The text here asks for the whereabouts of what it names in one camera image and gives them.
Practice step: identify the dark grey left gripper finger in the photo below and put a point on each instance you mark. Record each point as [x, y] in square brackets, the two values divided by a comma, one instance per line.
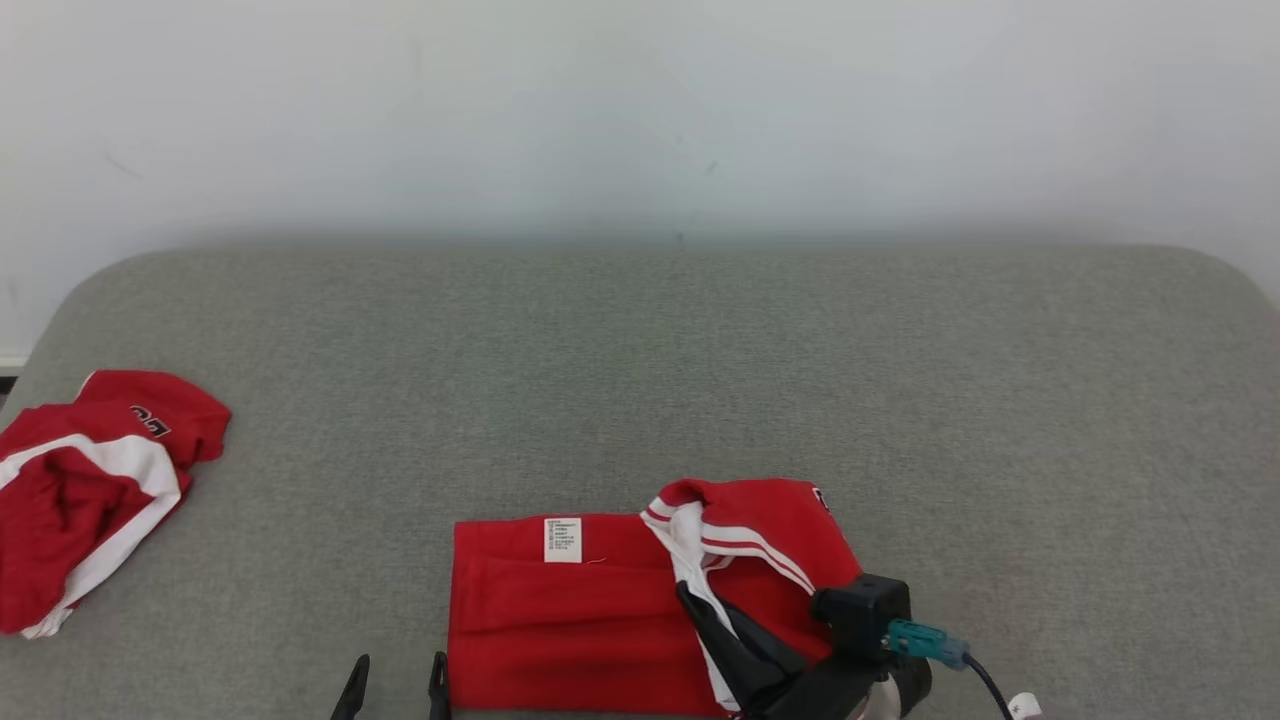
[439, 700]
[352, 700]

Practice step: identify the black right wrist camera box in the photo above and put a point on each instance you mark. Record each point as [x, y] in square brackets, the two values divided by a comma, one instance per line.
[865, 610]

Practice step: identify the grey fabric sofa seat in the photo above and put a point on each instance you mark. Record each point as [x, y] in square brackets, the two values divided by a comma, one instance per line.
[640, 380]

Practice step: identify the black white baseboard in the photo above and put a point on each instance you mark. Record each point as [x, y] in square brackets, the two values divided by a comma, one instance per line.
[10, 368]

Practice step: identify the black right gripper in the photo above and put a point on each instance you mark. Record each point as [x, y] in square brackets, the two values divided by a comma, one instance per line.
[810, 695]

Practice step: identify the red white basketball jersey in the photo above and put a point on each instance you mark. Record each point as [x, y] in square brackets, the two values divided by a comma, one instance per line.
[560, 630]

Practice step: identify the teal right camera connector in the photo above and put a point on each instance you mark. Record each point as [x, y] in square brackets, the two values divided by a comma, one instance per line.
[920, 640]

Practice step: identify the red white basketball shorts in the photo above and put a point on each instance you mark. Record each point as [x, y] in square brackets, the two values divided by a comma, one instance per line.
[70, 500]

